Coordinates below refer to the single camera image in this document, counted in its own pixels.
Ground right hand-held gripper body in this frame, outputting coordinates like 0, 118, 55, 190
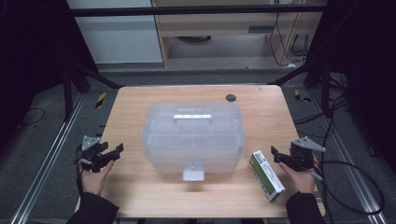
289, 136, 327, 172

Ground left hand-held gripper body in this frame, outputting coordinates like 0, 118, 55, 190
74, 134, 110, 173

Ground green and white medicine box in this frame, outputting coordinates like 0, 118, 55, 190
247, 149, 286, 203

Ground clear plastic storage box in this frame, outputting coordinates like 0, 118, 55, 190
141, 101, 246, 182

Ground person's right hand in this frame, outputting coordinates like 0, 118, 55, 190
277, 161, 320, 194

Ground person's left hand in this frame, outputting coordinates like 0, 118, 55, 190
78, 160, 115, 196

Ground yellow and black tape strip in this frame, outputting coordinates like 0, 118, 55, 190
293, 89, 312, 104
94, 91, 107, 109

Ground black metal stand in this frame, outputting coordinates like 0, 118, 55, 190
62, 60, 125, 122
267, 59, 332, 118

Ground black curtain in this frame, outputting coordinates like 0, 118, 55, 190
0, 0, 98, 147
306, 0, 396, 174

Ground white cabinet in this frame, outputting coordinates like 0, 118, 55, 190
65, 0, 164, 65

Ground dark curved object under desk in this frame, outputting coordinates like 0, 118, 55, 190
177, 35, 213, 44

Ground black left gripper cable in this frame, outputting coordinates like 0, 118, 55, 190
76, 155, 85, 198

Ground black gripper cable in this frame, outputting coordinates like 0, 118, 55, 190
76, 155, 85, 198
311, 160, 386, 224

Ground aluminium floor rail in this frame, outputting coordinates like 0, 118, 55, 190
306, 88, 389, 224
10, 92, 87, 224

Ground black floor cables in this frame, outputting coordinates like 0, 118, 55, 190
293, 92, 348, 139

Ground thin black floor cable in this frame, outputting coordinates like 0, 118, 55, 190
19, 106, 47, 127

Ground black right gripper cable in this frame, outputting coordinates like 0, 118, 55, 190
311, 160, 386, 224

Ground black cables under desk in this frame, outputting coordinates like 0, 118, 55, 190
269, 0, 310, 68

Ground black metal frame bar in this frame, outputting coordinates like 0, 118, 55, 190
69, 4, 326, 18

